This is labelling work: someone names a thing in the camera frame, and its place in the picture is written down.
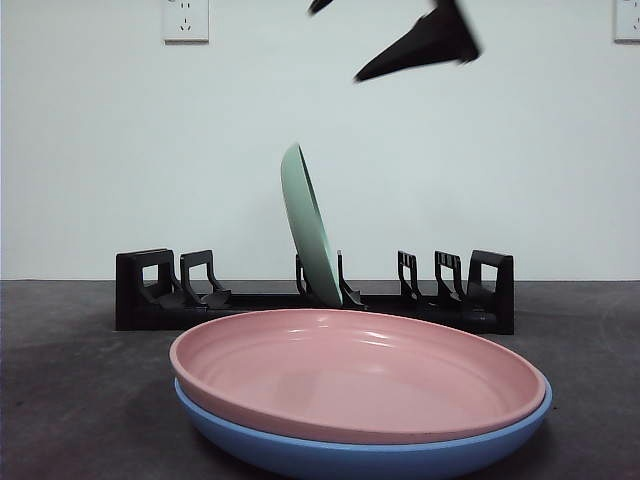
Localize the green round plate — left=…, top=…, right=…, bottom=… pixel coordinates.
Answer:
left=279, top=142, right=345, bottom=307

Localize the pink round plate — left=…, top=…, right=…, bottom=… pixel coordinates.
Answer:
left=168, top=308, right=547, bottom=446

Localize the blue round plate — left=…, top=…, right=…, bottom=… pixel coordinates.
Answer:
left=173, top=377, right=554, bottom=480

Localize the black plastic plate rack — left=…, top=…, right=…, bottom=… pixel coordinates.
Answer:
left=114, top=248, right=515, bottom=335

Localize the white wall socket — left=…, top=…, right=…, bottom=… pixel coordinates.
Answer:
left=613, top=0, right=640, bottom=44
left=160, top=0, right=210, bottom=45

